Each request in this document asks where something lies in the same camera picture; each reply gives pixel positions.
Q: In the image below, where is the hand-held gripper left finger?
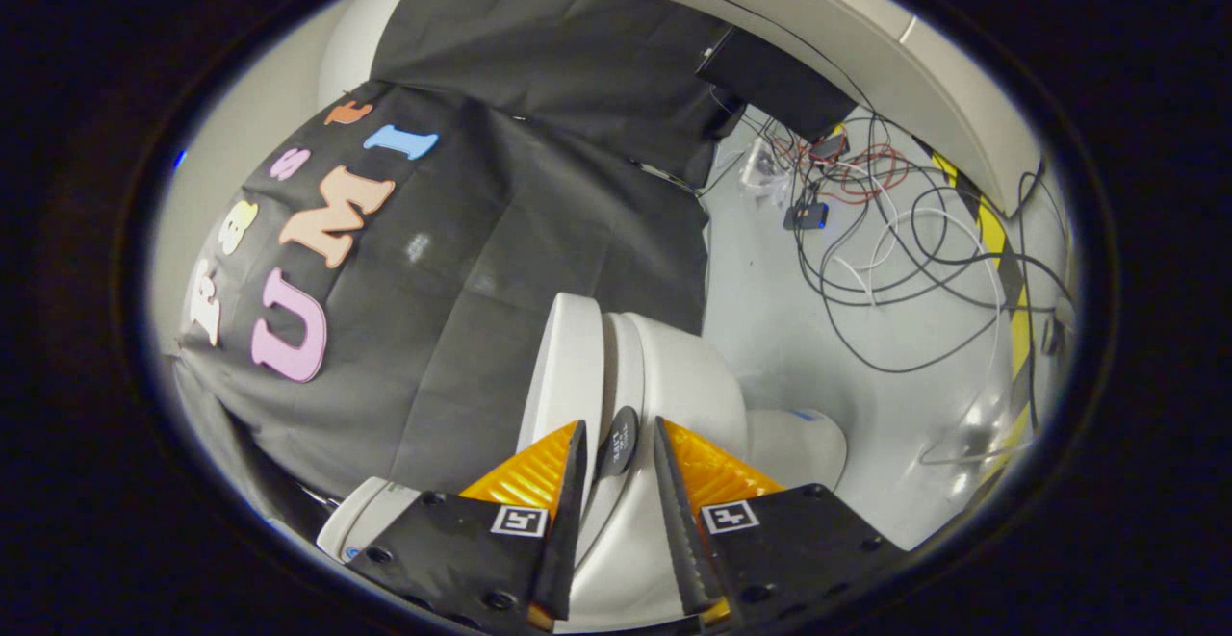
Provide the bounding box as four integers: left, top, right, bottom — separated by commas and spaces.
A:
345, 419, 589, 633

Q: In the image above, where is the white toilet lid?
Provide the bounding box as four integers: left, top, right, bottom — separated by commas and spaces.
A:
518, 293, 640, 512

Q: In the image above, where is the black backdrop cloth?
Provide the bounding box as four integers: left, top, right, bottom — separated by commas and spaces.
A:
173, 0, 747, 531

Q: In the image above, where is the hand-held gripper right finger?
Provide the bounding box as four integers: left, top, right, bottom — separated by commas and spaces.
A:
653, 415, 911, 635

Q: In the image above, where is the yellow black floor tape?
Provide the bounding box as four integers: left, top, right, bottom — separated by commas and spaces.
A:
929, 150, 1036, 445

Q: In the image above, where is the white toilet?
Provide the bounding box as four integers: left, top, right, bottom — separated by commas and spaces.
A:
318, 312, 848, 632

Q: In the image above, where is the white curved panel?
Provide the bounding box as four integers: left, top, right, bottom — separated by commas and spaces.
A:
525, 0, 1045, 218

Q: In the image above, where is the black box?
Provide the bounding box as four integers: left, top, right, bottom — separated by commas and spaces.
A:
695, 28, 858, 141

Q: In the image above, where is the clear plastic bag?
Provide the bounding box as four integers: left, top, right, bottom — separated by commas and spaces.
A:
741, 140, 790, 199

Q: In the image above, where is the tangle of floor cables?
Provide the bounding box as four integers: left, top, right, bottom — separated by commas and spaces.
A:
712, 107, 1074, 454

